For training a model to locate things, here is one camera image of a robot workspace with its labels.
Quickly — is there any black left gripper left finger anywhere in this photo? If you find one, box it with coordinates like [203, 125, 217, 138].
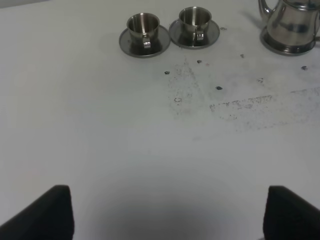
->
[0, 185, 75, 240]

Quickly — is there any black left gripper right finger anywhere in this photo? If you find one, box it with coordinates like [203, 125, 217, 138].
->
[262, 185, 320, 240]

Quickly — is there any stainless steel teapot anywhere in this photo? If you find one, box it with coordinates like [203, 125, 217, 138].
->
[258, 0, 320, 56]

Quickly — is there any right steel saucer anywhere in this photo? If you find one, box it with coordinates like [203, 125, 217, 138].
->
[168, 19, 220, 50]

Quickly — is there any steel saucer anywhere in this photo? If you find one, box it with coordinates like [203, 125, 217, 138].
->
[118, 25, 171, 59]
[168, 19, 220, 50]

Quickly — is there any left steel teacup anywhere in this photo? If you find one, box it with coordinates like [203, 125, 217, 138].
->
[126, 12, 160, 49]

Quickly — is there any steel teacup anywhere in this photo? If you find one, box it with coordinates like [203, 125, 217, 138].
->
[126, 12, 160, 49]
[179, 6, 212, 41]

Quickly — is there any left steel saucer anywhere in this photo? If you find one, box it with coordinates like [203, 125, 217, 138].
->
[118, 25, 171, 59]

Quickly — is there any right steel teacup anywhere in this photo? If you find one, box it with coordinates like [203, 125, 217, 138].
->
[179, 6, 212, 41]

